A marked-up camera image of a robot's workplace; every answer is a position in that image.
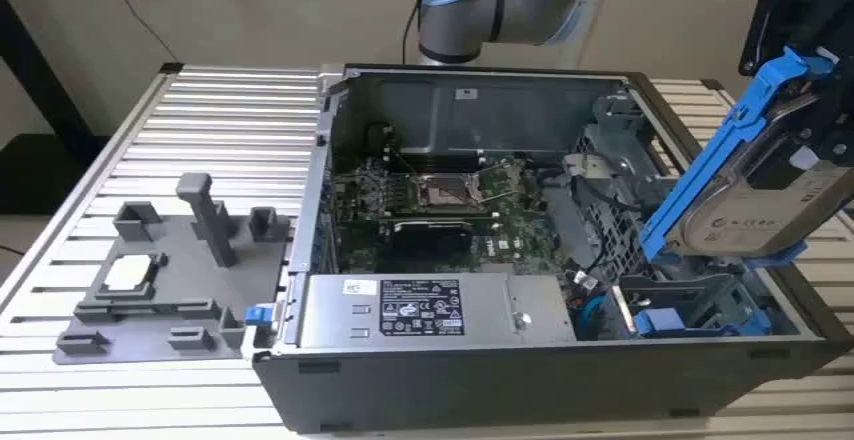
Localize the green motherboard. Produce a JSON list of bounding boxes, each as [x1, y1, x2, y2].
[[330, 152, 575, 276]]

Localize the silver drive bracket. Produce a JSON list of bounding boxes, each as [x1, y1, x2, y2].
[[563, 153, 619, 181]]

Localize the CPU socket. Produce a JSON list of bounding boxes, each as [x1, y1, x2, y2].
[[412, 172, 482, 209]]

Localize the blue case latch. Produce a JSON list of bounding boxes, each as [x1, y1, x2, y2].
[[244, 304, 275, 329]]

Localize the silver CPU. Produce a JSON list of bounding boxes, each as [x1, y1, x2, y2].
[[92, 254, 168, 296]]

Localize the metal socket cover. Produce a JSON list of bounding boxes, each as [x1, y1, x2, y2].
[[476, 157, 529, 201]]

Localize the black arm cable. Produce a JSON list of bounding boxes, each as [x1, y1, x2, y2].
[[399, 0, 435, 64]]

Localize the open black PC case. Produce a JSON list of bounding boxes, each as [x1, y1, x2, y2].
[[250, 62, 854, 435]]

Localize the grey metal disk bay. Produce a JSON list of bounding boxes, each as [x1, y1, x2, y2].
[[563, 94, 802, 341]]

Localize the grey parts rack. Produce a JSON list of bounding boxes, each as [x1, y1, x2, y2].
[[51, 171, 299, 366]]

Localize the silver power supply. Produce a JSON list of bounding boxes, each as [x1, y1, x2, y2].
[[292, 273, 579, 349]]

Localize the blue wire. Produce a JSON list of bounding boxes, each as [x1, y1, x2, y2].
[[574, 293, 607, 342]]

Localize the black graphics card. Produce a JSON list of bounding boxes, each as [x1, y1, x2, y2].
[[376, 217, 499, 271]]

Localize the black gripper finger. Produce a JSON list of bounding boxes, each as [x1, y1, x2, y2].
[[750, 0, 854, 192], [737, 0, 821, 79]]

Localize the black wire with connector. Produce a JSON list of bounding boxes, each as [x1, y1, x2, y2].
[[566, 174, 646, 292]]

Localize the hard disk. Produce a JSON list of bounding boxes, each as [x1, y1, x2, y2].
[[638, 45, 854, 272], [630, 307, 775, 337]]

